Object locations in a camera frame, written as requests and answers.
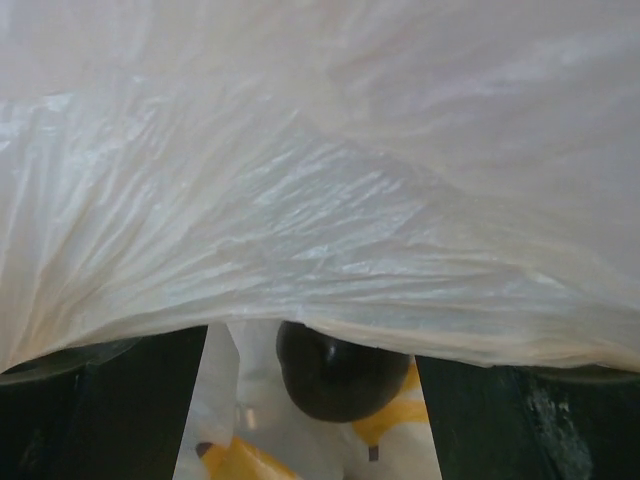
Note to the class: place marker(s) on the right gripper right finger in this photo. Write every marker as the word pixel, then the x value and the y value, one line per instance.
pixel 532 423

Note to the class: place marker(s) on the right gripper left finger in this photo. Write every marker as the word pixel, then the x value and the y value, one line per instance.
pixel 112 411

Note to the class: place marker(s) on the dark plum fake fruit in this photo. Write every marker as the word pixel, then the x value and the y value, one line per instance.
pixel 334 380

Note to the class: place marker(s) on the translucent orange plastic bag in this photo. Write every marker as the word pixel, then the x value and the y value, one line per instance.
pixel 456 180

